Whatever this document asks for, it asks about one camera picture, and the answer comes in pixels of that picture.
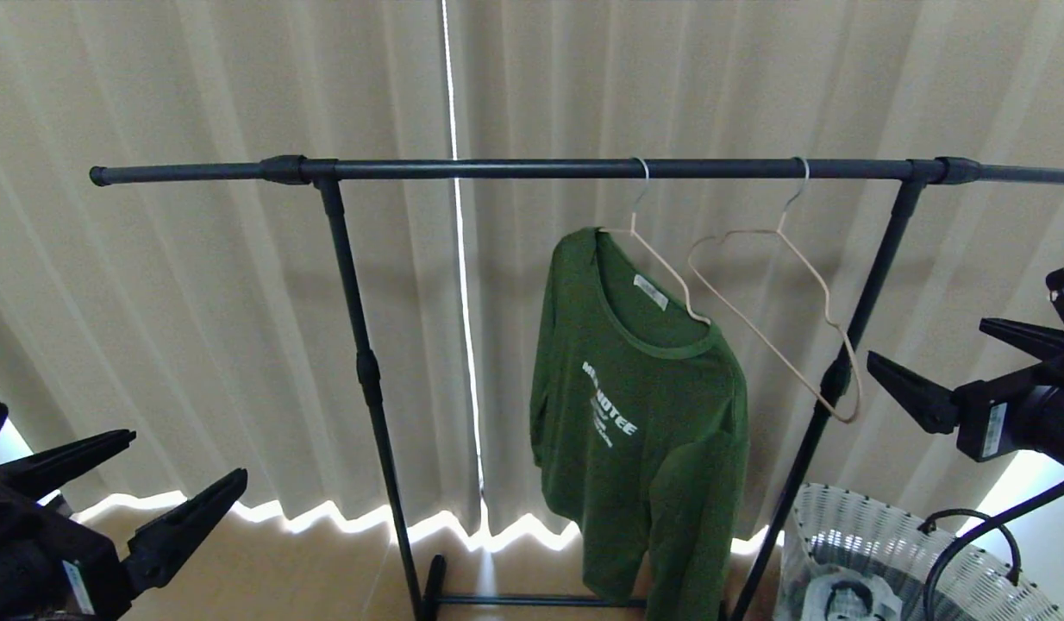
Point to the green long-sleeved shirt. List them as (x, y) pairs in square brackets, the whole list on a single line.
[(644, 483)]

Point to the white laundry basket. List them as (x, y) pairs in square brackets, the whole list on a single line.
[(851, 526)]

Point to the pink clothes hanger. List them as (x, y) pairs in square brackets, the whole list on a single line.
[(756, 231), (661, 265)]

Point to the beige curtain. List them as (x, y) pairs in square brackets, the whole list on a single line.
[(196, 302)]

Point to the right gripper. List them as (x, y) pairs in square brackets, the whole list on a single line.
[(1023, 418)]

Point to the heap of clothes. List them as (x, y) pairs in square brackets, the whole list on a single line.
[(877, 597)]

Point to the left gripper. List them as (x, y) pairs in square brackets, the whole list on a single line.
[(32, 561)]

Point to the black clothes rack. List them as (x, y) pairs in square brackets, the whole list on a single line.
[(497, 169)]

